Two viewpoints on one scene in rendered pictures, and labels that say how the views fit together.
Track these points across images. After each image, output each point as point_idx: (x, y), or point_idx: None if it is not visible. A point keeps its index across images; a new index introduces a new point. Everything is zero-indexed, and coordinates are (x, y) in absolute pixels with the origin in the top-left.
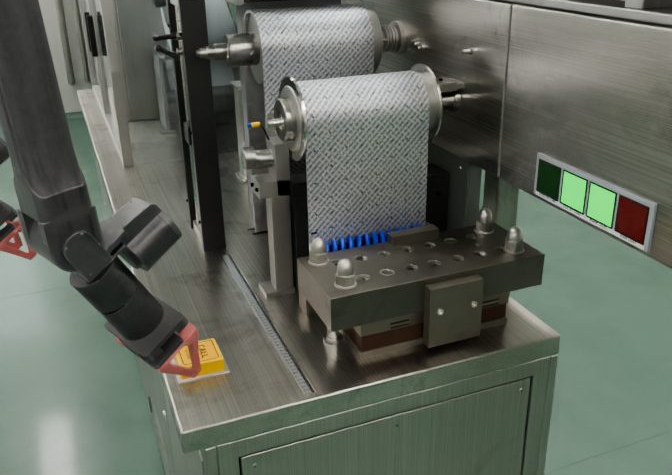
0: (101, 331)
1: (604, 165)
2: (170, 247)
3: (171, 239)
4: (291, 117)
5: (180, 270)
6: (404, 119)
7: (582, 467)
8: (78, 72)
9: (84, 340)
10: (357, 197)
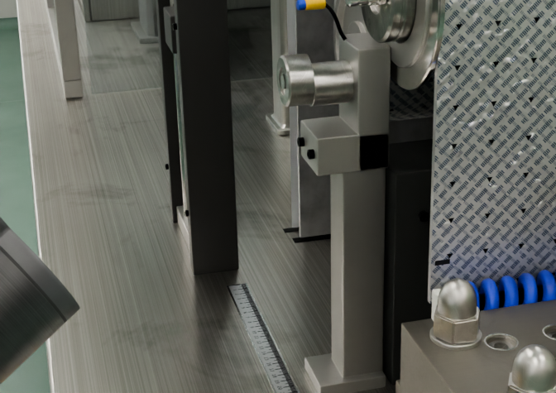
0: (31, 373)
1: None
2: (39, 346)
3: (40, 323)
4: None
5: (141, 314)
6: None
7: None
8: None
9: (2, 387)
10: (549, 182)
